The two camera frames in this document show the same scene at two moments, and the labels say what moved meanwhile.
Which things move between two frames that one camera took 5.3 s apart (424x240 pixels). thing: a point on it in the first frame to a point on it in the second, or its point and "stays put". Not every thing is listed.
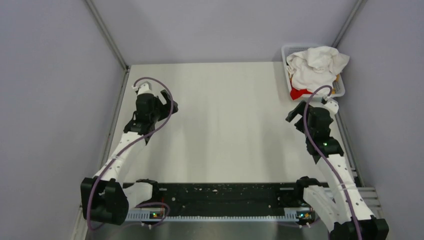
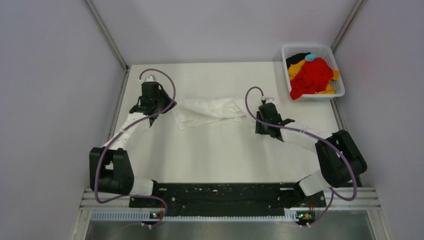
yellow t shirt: [336, 85] to [295, 68]
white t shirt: [315, 67] to [193, 112]
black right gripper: [298, 110] to [259, 130]
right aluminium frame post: [347, 23] stays put
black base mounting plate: [231, 195] stays put
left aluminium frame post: [106, 33] stays put
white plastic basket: [338, 89] stays put
